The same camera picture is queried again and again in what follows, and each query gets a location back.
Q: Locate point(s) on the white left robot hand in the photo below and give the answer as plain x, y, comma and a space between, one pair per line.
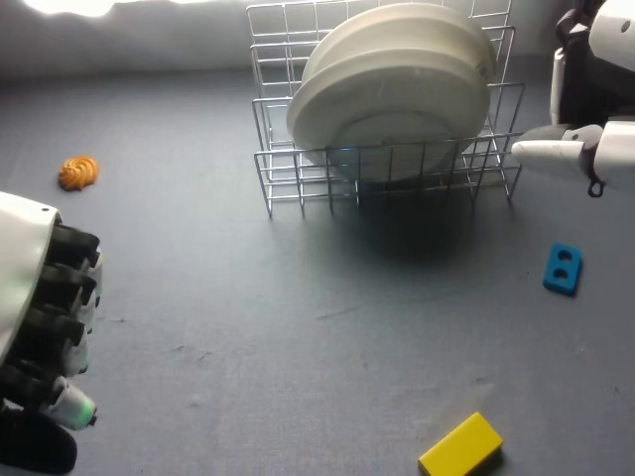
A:
20, 268

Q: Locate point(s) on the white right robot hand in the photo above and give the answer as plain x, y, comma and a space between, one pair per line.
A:
615, 149

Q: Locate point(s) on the white plate with black rim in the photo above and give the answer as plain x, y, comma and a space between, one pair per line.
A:
387, 109
397, 30

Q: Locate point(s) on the orange swirl cookie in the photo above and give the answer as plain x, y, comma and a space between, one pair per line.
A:
79, 173

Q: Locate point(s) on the blue block with two holes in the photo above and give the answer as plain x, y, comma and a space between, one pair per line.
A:
562, 283

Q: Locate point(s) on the yellow rectangular block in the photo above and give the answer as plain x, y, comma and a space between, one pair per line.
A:
461, 446

